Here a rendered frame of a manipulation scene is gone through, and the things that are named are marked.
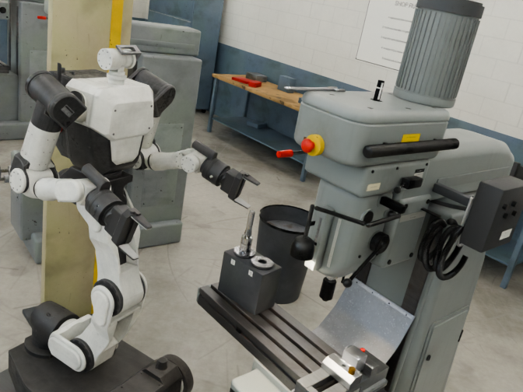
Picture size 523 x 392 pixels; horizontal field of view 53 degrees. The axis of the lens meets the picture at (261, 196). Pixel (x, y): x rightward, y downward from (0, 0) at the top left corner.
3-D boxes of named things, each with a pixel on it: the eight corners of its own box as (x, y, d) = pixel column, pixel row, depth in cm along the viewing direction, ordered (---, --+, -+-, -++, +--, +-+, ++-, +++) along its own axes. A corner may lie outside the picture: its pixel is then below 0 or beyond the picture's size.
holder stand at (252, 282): (254, 316, 208) (263, 272, 201) (216, 289, 221) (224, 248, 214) (274, 306, 217) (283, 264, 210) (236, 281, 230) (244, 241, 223)
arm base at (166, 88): (121, 100, 195) (121, 75, 186) (145, 86, 203) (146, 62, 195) (151, 121, 191) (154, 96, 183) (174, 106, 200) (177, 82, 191)
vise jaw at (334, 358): (349, 390, 167) (351, 380, 166) (320, 367, 175) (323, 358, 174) (359, 383, 171) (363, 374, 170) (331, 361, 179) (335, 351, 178)
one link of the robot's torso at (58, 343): (46, 355, 213) (47, 329, 209) (85, 334, 230) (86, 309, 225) (81, 379, 204) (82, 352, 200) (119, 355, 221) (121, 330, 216)
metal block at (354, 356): (353, 374, 173) (358, 360, 170) (339, 364, 177) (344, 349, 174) (363, 369, 176) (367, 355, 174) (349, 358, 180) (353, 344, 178)
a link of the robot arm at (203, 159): (201, 185, 190) (177, 169, 193) (217, 176, 199) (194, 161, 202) (210, 160, 184) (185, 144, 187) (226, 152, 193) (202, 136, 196)
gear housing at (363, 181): (360, 200, 150) (369, 167, 146) (301, 170, 166) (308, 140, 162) (424, 188, 171) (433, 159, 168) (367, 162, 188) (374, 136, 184)
